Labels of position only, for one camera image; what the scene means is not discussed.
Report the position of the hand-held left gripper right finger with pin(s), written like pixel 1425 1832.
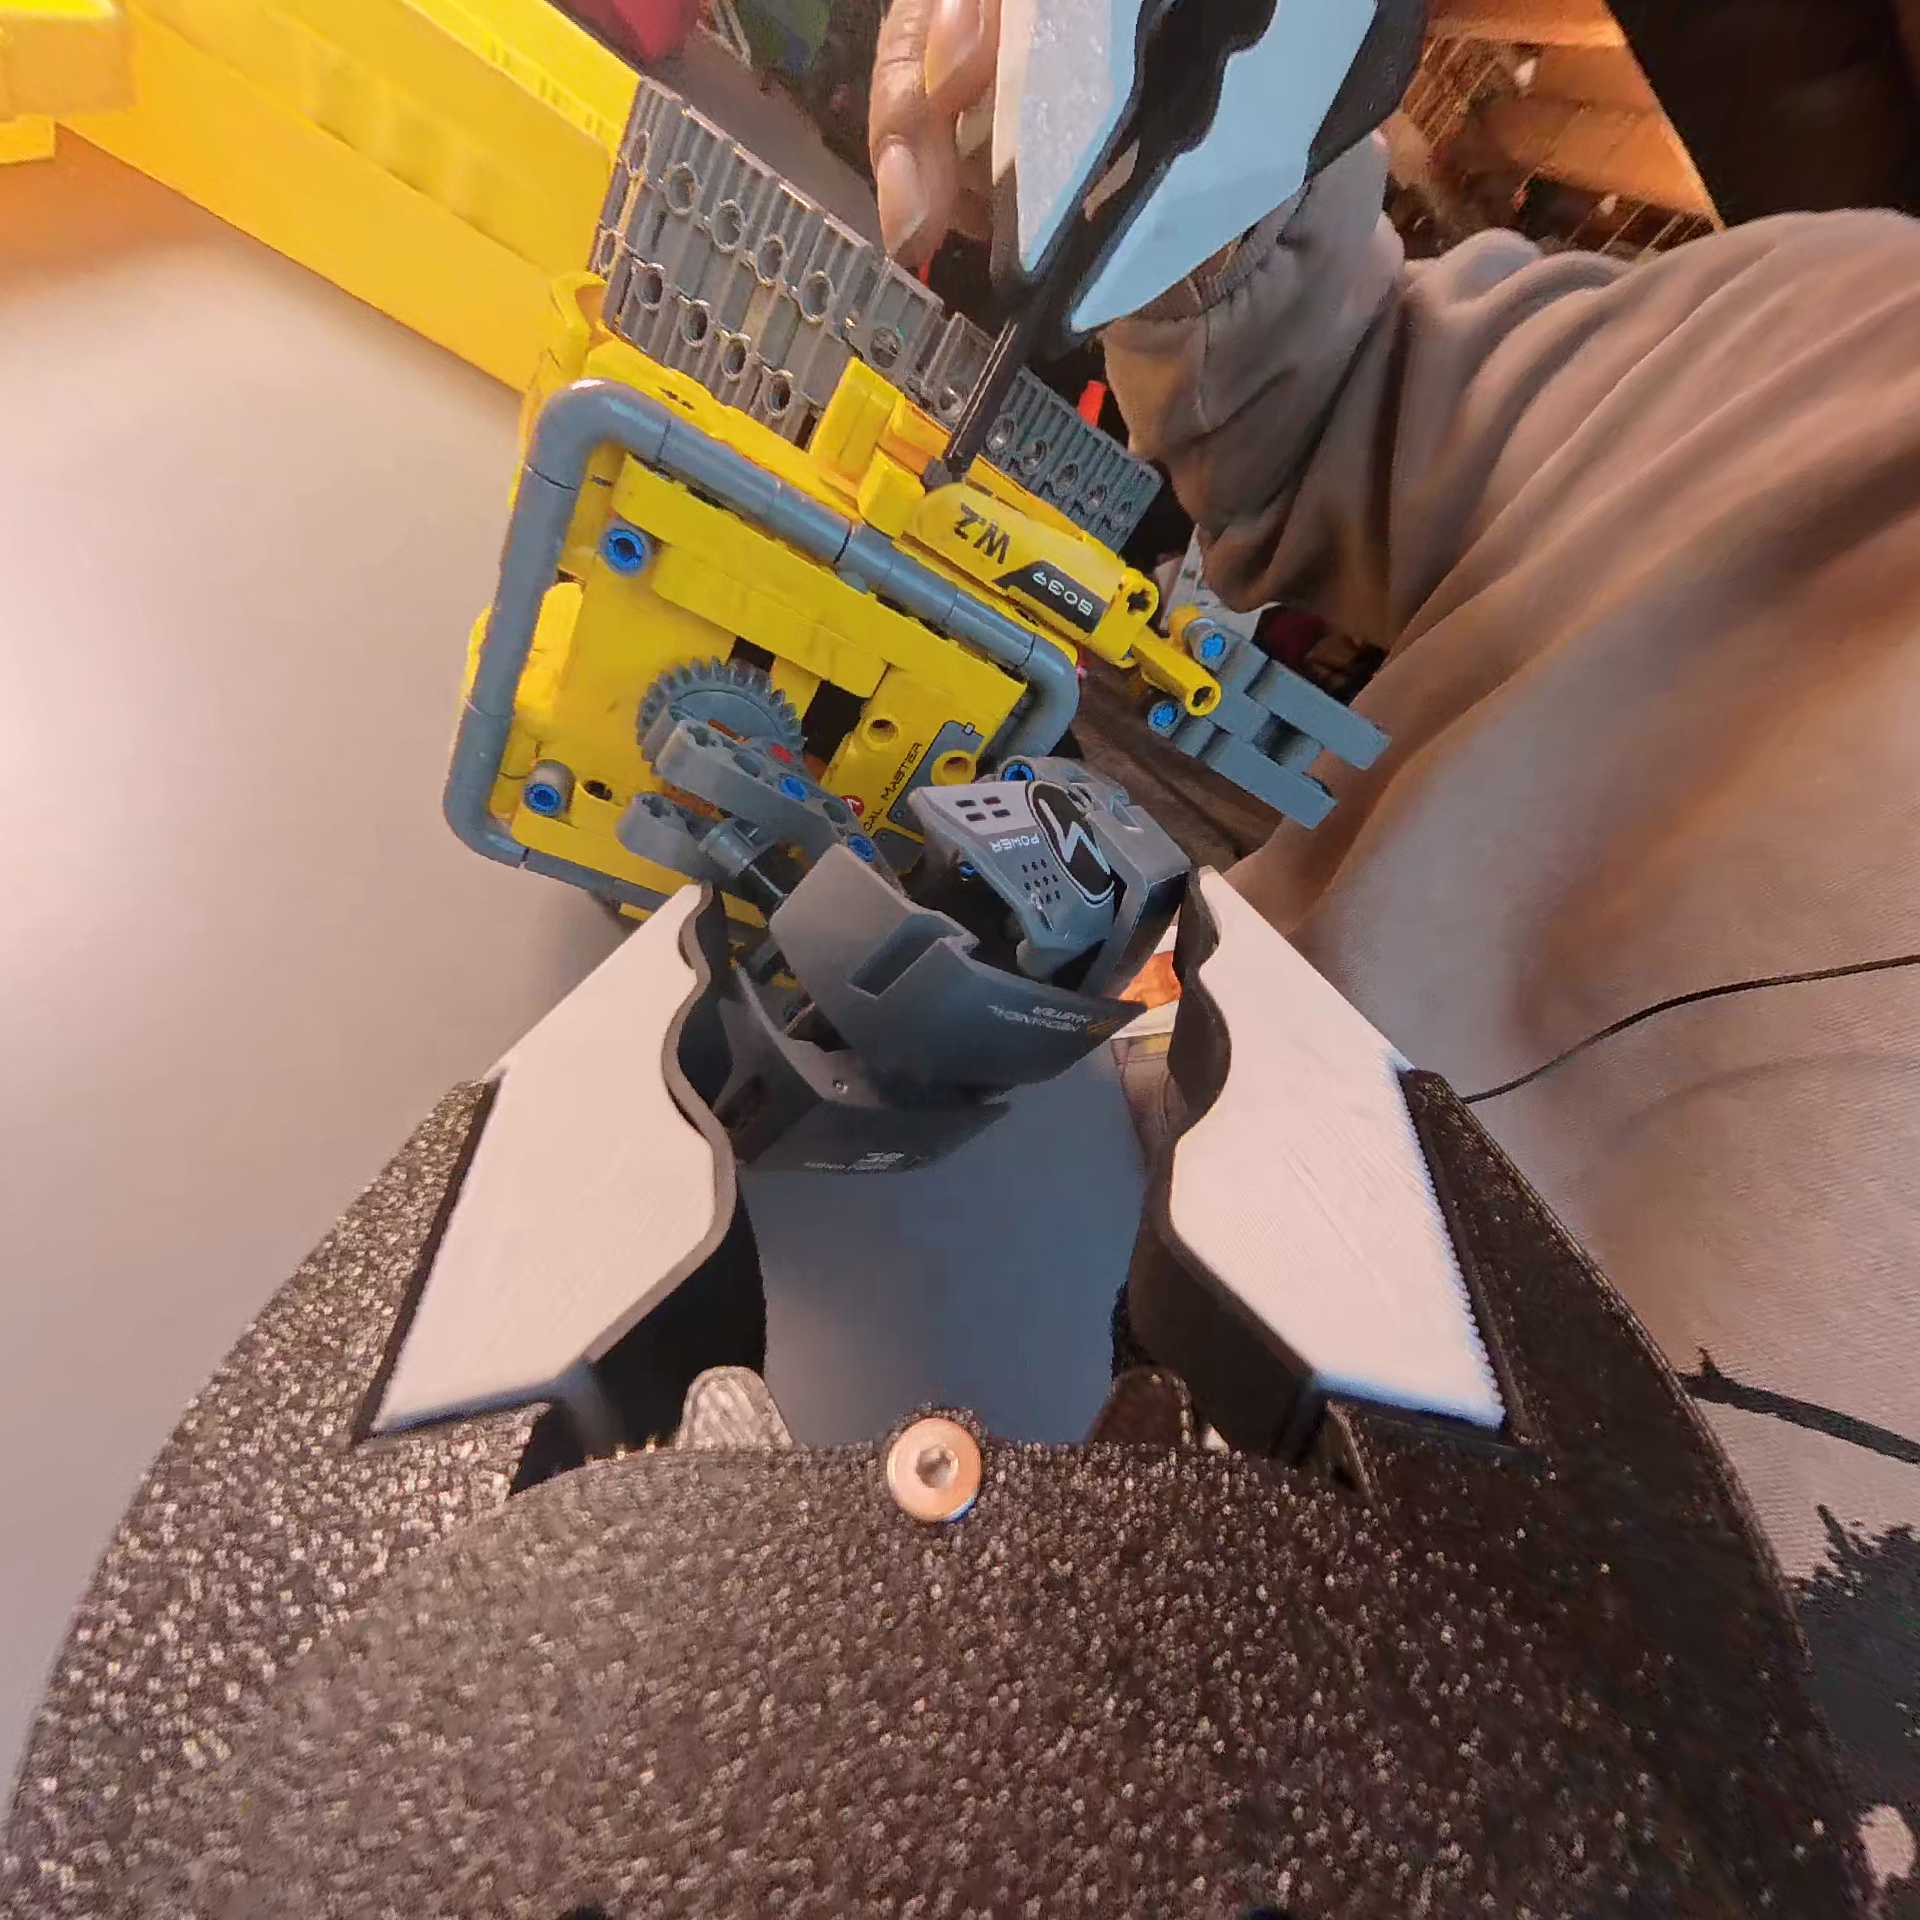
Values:
pixel 1320 1185

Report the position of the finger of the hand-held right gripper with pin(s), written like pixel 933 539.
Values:
pixel 1214 196
pixel 1059 107

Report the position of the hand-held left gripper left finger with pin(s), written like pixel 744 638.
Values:
pixel 569 1200

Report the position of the black brick axle rod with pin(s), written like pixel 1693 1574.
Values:
pixel 975 398

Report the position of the grey brick engine assembly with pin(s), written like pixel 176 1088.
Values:
pixel 961 991

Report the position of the yellow brick-built vehicle model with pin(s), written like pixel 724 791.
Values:
pixel 721 599

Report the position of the person's right hand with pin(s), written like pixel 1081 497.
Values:
pixel 923 136

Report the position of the yellow plastic bin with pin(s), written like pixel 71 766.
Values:
pixel 376 150

